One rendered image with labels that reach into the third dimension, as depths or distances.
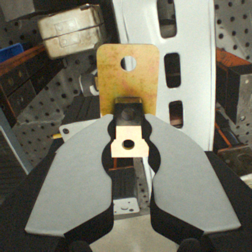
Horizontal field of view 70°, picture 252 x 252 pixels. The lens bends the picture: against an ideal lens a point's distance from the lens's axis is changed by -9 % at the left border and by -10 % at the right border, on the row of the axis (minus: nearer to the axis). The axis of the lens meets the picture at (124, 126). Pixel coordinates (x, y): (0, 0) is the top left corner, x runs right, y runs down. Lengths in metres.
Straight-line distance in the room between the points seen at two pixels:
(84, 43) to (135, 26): 0.11
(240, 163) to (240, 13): 0.49
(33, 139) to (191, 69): 0.72
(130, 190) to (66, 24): 0.41
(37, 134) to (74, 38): 0.64
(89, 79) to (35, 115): 0.58
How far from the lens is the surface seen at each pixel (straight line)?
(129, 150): 0.15
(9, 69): 0.41
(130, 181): 0.56
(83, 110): 0.35
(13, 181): 0.38
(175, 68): 0.55
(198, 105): 0.45
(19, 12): 0.31
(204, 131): 0.49
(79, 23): 0.31
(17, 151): 0.32
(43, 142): 0.91
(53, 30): 0.32
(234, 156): 0.62
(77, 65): 0.72
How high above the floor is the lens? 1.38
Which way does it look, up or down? 58 degrees down
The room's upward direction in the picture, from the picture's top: 179 degrees clockwise
